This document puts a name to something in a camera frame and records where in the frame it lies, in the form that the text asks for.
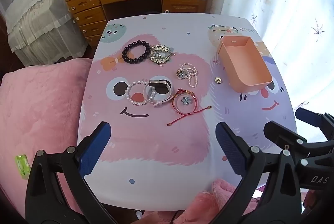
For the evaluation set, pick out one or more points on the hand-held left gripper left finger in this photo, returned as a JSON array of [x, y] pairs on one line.
[[95, 151]]

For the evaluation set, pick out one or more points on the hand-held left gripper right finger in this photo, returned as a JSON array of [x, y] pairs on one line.
[[229, 148]]

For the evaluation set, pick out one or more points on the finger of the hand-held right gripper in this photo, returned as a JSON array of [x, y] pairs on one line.
[[308, 117], [279, 135]]

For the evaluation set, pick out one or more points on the blue flower brooch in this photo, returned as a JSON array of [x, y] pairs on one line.
[[186, 99]]

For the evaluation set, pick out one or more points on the orange plastic box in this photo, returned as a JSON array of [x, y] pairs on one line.
[[242, 67]]

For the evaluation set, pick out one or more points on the rhinestone hair clip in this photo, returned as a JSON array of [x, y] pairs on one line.
[[159, 57]]

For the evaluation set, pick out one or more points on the pink fluffy cloth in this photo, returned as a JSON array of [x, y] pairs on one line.
[[203, 203]]

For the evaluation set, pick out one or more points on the gold round earring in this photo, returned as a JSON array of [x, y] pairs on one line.
[[218, 80]]

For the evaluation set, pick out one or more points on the pink fluffy blanket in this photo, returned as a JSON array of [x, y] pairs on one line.
[[39, 109]]

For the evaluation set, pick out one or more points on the green packet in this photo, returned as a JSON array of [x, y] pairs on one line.
[[23, 166]]

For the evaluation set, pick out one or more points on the small pink stud earring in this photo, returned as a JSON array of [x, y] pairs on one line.
[[216, 62]]

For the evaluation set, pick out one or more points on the bed with white lace cover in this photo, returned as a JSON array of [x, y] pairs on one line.
[[39, 17]]

